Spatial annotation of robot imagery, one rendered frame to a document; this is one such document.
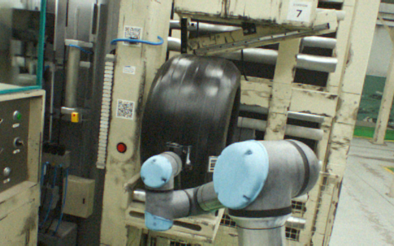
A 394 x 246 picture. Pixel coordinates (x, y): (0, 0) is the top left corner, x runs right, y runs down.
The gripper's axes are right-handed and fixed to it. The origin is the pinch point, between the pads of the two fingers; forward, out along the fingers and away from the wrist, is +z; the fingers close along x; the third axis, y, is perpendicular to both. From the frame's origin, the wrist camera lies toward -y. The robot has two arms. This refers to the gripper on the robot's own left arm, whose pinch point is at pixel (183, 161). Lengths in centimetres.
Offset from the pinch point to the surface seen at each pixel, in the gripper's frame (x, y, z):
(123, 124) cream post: 30.9, 6.7, 20.4
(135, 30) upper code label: 30, 44, 16
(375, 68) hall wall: -283, 167, 1000
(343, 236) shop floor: -109, -83, 241
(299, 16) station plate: -31, 61, 40
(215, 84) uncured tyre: -6.0, 27.4, 5.9
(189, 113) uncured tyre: 0.4, 16.4, 0.4
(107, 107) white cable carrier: 38.7, 12.3, 20.7
